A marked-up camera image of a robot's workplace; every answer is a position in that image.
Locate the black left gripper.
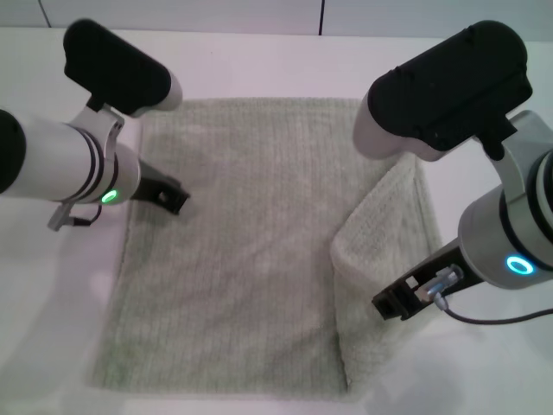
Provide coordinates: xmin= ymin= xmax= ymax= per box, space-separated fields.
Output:
xmin=128 ymin=157 xmax=192 ymax=216

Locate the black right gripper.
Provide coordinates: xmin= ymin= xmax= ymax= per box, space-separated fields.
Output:
xmin=371 ymin=239 xmax=481 ymax=322

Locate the light green terry towel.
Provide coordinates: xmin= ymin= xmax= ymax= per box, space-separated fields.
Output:
xmin=88 ymin=97 xmax=454 ymax=397

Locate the grey right arm cable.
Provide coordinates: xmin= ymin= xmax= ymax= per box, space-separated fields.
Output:
xmin=416 ymin=264 xmax=553 ymax=324

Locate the short black left arm cable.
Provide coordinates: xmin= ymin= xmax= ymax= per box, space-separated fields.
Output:
xmin=47 ymin=202 xmax=105 ymax=233

